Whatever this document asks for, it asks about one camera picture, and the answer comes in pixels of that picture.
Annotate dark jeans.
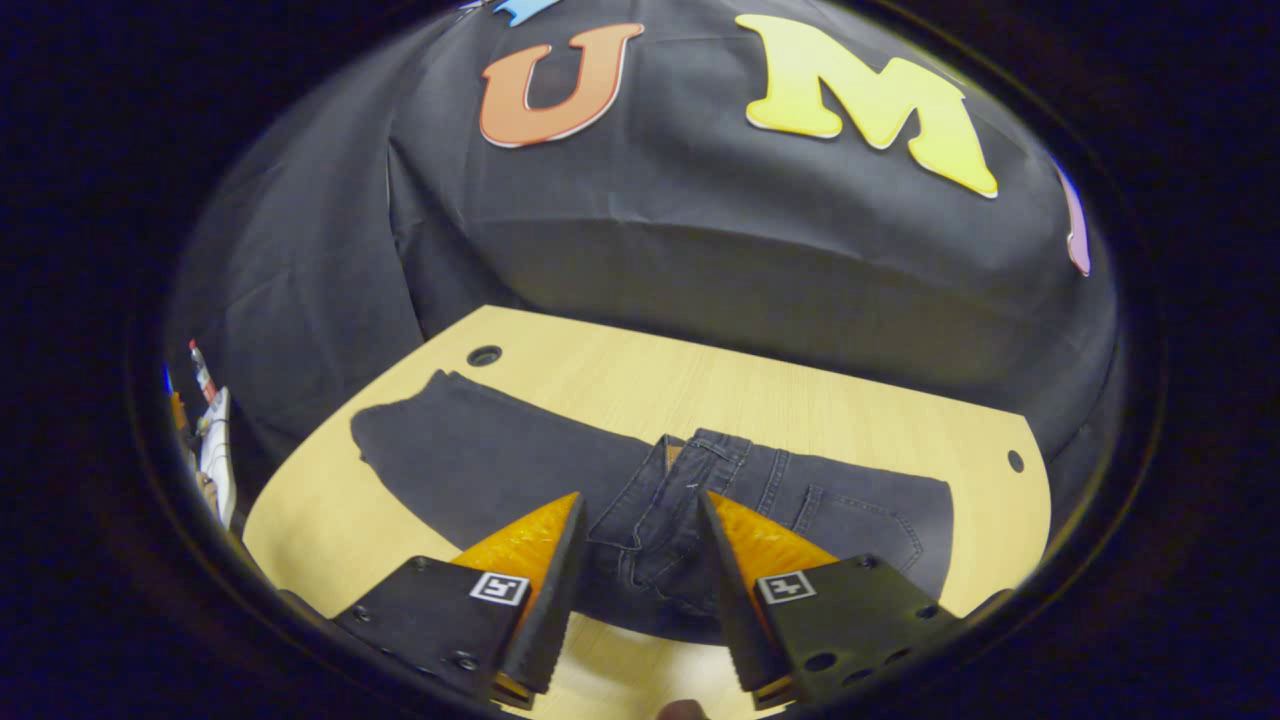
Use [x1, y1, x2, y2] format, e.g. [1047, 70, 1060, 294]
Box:
[350, 370, 953, 646]

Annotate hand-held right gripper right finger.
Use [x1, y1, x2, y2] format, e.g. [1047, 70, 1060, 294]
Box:
[698, 490, 964, 711]

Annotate black backdrop cloth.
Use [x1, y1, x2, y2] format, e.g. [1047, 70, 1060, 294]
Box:
[165, 0, 1121, 521]

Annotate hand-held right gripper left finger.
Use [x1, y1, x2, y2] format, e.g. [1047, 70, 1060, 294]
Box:
[333, 492, 588, 711]

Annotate white side desk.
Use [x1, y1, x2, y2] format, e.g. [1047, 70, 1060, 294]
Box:
[195, 388, 238, 529]

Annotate red-capped bottle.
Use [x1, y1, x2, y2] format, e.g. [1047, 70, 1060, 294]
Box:
[188, 340, 219, 401]

